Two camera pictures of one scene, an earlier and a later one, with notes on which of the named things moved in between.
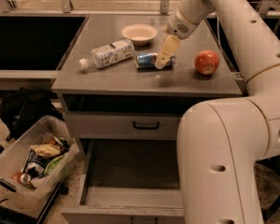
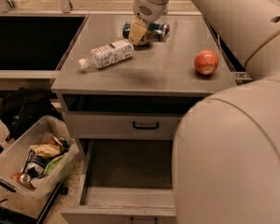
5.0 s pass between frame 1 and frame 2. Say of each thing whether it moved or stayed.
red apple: stayed
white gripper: moved
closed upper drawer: stayed
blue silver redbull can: moved
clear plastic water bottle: stayed
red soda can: stayed
